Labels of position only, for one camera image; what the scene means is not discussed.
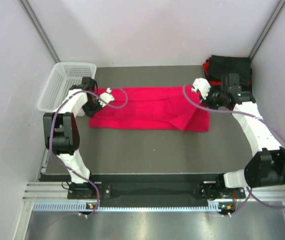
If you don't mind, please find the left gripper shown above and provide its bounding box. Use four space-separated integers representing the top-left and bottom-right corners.
81 95 105 119

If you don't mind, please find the pink t shirt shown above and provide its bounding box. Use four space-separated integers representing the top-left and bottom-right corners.
88 86 210 132

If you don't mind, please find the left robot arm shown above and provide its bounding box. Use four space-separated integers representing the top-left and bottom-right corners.
43 76 103 199

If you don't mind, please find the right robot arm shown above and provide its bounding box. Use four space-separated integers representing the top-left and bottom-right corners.
192 73 285 198

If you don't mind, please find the black folded t shirt top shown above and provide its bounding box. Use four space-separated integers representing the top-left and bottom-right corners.
207 54 253 86

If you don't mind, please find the white plastic basket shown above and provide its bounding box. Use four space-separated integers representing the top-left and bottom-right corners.
37 62 97 113

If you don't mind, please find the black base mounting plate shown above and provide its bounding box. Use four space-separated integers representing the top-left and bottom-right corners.
67 181 246 208

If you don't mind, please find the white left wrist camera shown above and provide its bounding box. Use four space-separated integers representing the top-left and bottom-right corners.
99 88 115 108

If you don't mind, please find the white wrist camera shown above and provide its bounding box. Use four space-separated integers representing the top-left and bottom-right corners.
191 78 211 100
99 88 115 108

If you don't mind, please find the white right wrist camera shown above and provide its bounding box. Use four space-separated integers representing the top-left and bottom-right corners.
191 78 211 100

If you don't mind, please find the aluminium frame rail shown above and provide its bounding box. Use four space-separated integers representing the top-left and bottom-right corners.
22 182 285 202

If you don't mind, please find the slotted grey cable duct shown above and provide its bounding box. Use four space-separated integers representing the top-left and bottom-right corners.
32 201 235 212

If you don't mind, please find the aluminium corner post right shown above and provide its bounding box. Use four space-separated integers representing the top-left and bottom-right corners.
248 0 285 61

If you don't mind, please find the aluminium corner post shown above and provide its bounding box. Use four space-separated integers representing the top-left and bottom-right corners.
248 0 285 61
18 0 61 63

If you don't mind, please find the aluminium corner post left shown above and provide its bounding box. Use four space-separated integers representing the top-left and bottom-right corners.
18 0 61 63

